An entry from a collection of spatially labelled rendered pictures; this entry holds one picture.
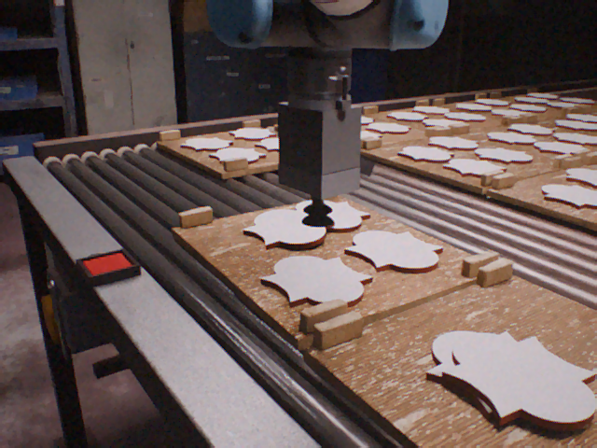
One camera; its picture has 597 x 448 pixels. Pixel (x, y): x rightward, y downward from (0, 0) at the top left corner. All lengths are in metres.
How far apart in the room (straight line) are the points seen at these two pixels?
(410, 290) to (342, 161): 0.20
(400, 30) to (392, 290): 0.38
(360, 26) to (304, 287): 0.37
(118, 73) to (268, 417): 4.69
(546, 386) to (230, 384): 0.31
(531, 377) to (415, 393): 0.11
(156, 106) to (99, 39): 0.73
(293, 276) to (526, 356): 0.31
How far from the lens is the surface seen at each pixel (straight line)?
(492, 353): 0.62
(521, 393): 0.57
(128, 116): 5.20
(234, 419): 0.57
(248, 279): 0.78
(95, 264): 0.89
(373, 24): 0.49
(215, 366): 0.64
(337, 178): 0.67
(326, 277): 0.76
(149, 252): 0.93
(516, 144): 1.68
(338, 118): 0.66
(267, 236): 0.89
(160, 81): 5.23
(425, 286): 0.78
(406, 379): 0.59
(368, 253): 0.84
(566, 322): 0.75
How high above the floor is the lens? 1.28
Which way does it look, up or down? 21 degrees down
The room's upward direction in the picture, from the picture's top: straight up
